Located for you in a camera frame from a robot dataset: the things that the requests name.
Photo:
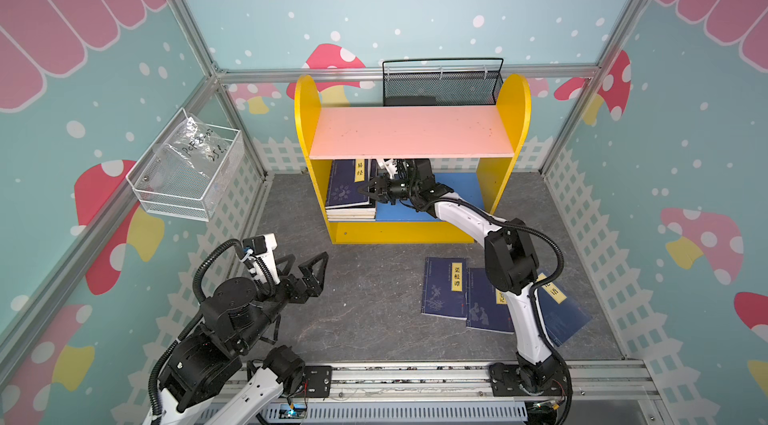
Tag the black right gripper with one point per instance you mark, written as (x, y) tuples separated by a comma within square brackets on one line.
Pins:
[(387, 186)]

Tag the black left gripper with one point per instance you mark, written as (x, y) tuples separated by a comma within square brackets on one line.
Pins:
[(313, 286)]

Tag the dark portrait cover book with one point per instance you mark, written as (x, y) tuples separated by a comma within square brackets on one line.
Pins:
[(352, 211)]

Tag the navy book yellow label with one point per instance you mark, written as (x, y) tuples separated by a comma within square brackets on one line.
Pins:
[(346, 177)]

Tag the yellow cartoon cover book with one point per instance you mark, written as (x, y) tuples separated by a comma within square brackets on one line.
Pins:
[(351, 218)]

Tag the navy book floral cover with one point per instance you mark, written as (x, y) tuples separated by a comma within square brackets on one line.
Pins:
[(443, 291)]

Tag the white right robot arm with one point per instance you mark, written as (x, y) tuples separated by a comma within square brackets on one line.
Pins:
[(518, 262)]

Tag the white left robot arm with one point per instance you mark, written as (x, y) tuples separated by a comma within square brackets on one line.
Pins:
[(241, 289)]

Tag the yellow bookshelf with coloured shelves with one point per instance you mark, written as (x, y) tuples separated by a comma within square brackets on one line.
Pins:
[(493, 134)]

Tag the navy book under black book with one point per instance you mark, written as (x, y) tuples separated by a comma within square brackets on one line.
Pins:
[(487, 307)]

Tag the clear plastic bag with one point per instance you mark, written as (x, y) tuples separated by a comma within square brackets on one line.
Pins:
[(194, 145)]

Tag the navy book at right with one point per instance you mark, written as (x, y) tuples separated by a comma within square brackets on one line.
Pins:
[(562, 316)]

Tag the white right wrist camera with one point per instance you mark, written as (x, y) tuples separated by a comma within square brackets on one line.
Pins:
[(388, 166)]

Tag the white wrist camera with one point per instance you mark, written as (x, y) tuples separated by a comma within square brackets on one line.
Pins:
[(388, 166), (259, 258)]

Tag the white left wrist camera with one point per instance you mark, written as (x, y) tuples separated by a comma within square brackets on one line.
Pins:
[(259, 258)]

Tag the black wire mesh basket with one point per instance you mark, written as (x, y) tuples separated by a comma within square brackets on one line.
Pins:
[(441, 81)]

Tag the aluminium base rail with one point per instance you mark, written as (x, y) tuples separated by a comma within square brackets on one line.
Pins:
[(390, 381)]

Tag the grey slotted cable duct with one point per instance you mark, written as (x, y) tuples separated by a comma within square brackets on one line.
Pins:
[(435, 412)]

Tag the white wire wall basket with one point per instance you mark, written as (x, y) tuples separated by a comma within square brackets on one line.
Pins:
[(169, 190)]

